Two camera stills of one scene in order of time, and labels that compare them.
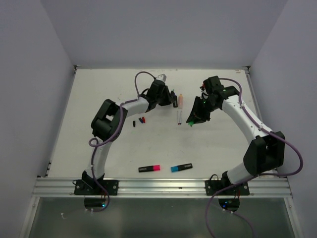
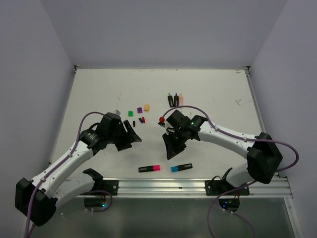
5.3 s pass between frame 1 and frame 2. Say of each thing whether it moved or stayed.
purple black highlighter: stayed
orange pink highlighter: stayed
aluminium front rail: stayed
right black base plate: stayed
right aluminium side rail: stayed
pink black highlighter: stayed
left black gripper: moved
